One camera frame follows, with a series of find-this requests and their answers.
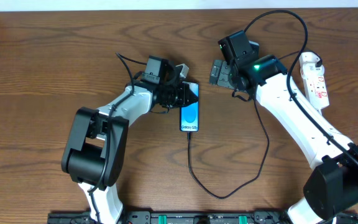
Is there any blue Galaxy smartphone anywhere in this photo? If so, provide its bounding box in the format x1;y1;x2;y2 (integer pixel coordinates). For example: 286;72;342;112
180;82;199;132

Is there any black charger cable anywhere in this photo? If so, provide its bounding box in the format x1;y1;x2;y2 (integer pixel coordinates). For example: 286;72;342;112
186;49;323;200

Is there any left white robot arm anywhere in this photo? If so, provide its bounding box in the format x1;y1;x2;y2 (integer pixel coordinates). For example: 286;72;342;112
61;56;198;223

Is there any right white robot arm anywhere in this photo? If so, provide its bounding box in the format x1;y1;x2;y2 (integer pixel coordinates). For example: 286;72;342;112
209;30;358;223

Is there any white power strip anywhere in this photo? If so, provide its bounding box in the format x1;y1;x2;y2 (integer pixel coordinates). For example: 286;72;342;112
299;51;329;114

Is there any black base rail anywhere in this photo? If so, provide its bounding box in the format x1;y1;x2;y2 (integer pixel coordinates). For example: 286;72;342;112
47;211;358;224

